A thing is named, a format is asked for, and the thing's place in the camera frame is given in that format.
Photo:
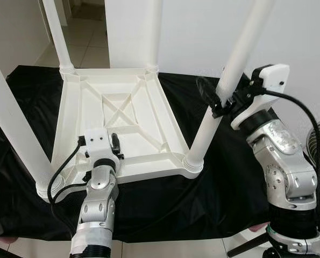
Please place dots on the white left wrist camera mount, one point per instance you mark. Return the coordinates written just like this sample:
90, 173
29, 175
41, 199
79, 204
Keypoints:
98, 141

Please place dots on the white plastic table leg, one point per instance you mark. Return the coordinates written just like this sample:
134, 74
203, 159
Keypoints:
14, 129
208, 129
154, 32
57, 32

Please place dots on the pink plastic stool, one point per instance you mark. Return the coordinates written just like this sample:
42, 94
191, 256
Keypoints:
256, 228
1, 239

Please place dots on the black tablecloth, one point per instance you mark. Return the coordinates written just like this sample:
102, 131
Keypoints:
203, 204

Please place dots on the white plastic table top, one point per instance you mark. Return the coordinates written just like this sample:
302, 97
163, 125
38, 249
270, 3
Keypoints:
149, 134

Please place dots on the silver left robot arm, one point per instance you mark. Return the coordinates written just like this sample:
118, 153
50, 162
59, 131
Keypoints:
98, 204

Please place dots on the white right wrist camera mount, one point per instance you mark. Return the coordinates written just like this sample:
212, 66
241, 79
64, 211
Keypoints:
275, 78

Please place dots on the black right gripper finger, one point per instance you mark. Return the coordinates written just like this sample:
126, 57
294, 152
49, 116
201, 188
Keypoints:
209, 94

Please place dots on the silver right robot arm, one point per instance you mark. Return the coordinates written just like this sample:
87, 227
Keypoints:
289, 177

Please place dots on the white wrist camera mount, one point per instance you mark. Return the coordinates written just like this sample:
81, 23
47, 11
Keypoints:
98, 141
275, 78

